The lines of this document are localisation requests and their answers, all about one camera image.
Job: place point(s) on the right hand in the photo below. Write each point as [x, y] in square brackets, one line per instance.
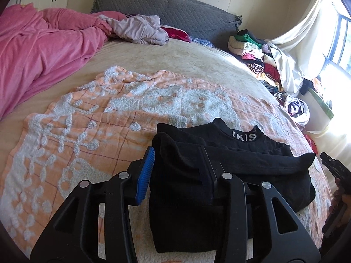
[340, 197]

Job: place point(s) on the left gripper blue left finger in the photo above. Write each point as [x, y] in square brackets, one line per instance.
[146, 166]

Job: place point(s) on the beige bed cover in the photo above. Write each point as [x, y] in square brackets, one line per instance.
[189, 59]

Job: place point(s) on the pile of mixed clothes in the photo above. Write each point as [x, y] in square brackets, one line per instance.
[276, 70]

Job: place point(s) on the black sweatshirt with orange cuffs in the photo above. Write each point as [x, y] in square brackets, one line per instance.
[188, 212]

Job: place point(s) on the orange white tufted blanket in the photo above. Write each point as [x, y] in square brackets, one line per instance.
[95, 131]

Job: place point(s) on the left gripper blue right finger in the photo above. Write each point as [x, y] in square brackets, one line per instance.
[215, 168]

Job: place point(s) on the red satin cloth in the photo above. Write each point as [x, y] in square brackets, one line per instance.
[176, 33]

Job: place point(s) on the grey quilted headboard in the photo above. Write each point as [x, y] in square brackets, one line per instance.
[197, 19]

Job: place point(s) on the pink duvet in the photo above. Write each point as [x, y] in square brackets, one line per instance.
[42, 48]

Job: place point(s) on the white curtain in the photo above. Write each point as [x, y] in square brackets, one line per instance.
[313, 60]

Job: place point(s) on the mauve crumpled garment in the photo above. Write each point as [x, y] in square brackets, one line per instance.
[139, 29]

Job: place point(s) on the blue patterned cloth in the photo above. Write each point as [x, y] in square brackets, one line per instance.
[202, 42]

